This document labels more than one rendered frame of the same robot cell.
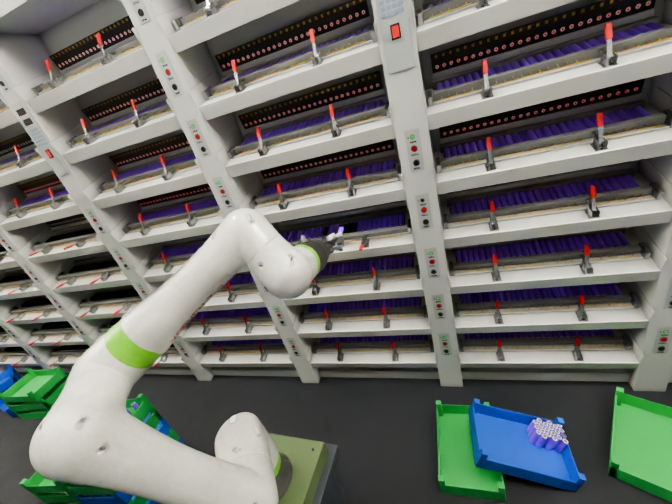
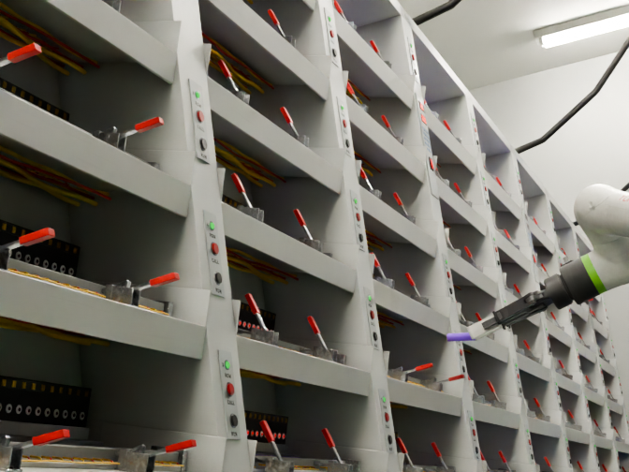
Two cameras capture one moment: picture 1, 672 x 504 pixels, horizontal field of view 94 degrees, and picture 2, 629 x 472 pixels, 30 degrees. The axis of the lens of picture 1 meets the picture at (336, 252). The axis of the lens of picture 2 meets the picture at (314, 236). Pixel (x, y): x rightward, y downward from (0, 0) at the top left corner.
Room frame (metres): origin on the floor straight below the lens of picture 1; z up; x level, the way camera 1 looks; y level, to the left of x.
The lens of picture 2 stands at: (1.40, 2.59, 0.45)
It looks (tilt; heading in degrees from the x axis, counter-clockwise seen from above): 15 degrees up; 267
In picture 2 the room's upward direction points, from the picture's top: 8 degrees counter-clockwise
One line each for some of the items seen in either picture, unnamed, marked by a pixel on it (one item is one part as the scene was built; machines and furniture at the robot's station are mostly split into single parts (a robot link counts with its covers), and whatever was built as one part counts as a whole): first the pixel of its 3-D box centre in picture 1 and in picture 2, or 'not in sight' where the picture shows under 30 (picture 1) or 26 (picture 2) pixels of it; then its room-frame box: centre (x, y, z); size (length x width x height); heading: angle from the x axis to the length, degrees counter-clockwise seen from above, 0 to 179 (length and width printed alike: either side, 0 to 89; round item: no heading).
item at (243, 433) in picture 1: (248, 453); not in sight; (0.58, 0.40, 0.48); 0.16 x 0.13 x 0.19; 14
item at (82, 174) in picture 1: (133, 241); (148, 239); (1.56, 0.94, 0.91); 0.20 x 0.09 x 1.81; 158
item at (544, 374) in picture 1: (377, 361); not in sight; (1.19, -0.04, 0.03); 2.19 x 0.16 x 0.05; 68
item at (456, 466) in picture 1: (466, 444); not in sight; (0.67, -0.24, 0.04); 0.30 x 0.20 x 0.08; 158
